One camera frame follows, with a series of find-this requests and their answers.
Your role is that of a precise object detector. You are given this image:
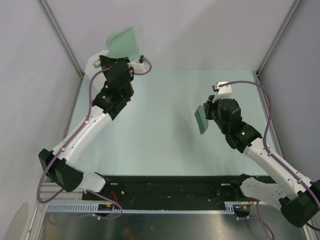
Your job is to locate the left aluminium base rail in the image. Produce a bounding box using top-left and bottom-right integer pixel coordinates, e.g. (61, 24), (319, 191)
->
(40, 182), (84, 202)

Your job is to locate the grey slotted cable duct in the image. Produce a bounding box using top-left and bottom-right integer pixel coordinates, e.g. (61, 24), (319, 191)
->
(45, 201), (250, 215)

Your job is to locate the right aluminium frame post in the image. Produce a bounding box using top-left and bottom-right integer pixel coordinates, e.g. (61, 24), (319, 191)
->
(255, 0), (306, 76)

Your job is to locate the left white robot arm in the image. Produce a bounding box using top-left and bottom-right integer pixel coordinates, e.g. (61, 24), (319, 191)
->
(38, 55), (135, 200)

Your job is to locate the right aluminium side rail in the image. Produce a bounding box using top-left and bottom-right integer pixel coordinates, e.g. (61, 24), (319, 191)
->
(252, 70), (292, 176)

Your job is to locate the aluminium frame post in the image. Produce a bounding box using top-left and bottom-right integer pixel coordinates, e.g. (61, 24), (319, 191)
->
(255, 0), (306, 76)
(36, 0), (84, 77)

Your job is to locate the green plastic dustpan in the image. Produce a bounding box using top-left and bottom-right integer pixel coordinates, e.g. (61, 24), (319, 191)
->
(106, 26), (141, 62)

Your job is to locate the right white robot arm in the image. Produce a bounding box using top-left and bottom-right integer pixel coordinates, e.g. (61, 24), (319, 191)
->
(194, 95), (320, 228)

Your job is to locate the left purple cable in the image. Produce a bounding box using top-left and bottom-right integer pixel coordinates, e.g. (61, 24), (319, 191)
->
(36, 58), (155, 221)

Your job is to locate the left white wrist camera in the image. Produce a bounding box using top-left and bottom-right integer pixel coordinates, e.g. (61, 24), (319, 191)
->
(128, 55), (152, 76)

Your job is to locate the white faceted waste bin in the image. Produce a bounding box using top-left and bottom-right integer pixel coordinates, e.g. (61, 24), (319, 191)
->
(84, 49), (109, 78)

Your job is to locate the green hand brush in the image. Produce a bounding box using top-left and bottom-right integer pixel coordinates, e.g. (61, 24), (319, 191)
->
(194, 105), (209, 135)

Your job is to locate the left aluminium frame post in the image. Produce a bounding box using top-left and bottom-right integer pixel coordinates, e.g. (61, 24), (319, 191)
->
(36, 0), (84, 77)

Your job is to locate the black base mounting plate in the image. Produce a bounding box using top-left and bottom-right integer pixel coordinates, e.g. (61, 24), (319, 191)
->
(51, 175), (292, 212)

